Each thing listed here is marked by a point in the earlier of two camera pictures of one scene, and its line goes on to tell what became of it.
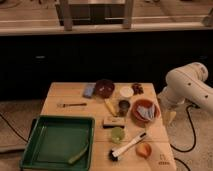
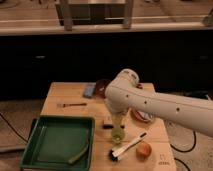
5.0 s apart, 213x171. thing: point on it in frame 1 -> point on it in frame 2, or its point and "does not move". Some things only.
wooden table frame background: (98, 12) does not move
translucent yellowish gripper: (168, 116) -> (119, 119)
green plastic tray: (56, 139) does not move
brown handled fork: (61, 105) does not move
